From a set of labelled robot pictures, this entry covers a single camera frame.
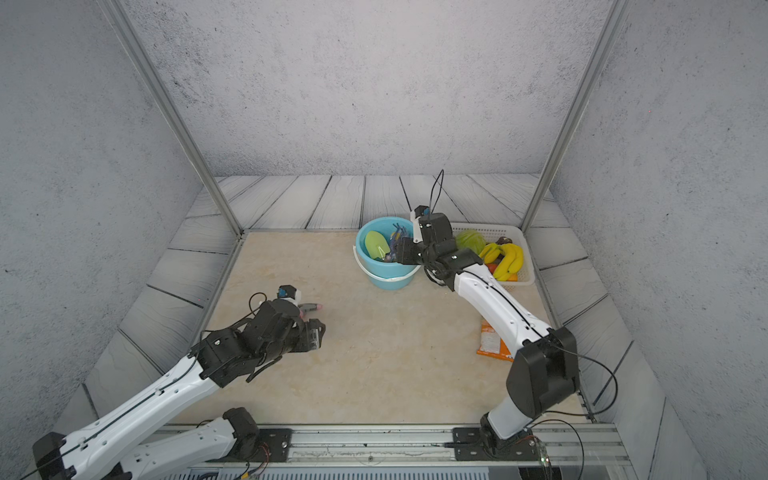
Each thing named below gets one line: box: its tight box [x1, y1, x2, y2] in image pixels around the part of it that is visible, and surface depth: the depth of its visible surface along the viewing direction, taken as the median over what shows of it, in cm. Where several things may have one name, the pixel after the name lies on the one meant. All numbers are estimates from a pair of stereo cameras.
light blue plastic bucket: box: [353, 216, 422, 290], surface depth 97 cm
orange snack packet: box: [476, 319, 514, 362], surface depth 89 cm
